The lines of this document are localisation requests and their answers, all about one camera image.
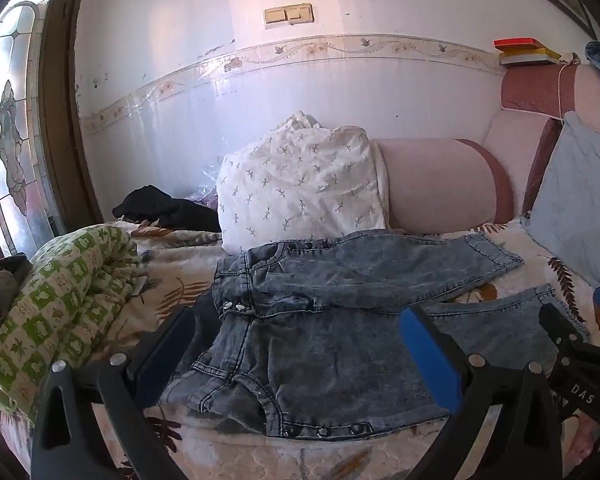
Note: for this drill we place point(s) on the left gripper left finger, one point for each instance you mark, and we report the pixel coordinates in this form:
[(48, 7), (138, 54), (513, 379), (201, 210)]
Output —
[(67, 441)]

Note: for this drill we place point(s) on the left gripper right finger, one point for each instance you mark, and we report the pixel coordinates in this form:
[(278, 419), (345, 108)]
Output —
[(525, 442)]

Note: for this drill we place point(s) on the blue denim jeans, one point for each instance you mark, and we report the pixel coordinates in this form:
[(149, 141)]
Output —
[(300, 339)]

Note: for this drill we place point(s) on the light blue pillow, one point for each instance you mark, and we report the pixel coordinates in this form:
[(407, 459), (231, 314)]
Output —
[(565, 217)]

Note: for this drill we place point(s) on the green white patterned quilt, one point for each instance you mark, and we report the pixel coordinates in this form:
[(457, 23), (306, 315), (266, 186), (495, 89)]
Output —
[(77, 286)]

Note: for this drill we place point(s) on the pink bolster cushion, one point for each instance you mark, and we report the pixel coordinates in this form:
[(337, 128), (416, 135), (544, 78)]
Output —
[(438, 186)]

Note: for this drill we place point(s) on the pink maroon headboard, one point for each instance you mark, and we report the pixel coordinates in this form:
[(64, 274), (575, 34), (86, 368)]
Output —
[(523, 134)]

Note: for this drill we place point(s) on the leaf pattern bed blanket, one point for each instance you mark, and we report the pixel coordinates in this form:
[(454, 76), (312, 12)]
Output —
[(178, 266)]

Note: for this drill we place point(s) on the black garment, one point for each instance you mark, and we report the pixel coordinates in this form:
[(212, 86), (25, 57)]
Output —
[(154, 206)]

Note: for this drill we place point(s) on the stack of books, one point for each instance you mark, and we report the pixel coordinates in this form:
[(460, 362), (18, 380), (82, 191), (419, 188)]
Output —
[(525, 50)]

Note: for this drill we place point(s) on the stained glass window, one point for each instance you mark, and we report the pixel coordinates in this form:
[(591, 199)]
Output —
[(29, 215)]

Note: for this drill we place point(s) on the white patterned pillow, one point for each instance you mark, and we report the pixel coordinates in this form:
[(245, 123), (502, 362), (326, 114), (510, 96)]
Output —
[(299, 182)]

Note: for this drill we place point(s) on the beige wall switch plate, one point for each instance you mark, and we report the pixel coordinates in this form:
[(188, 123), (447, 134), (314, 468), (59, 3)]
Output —
[(289, 15)]

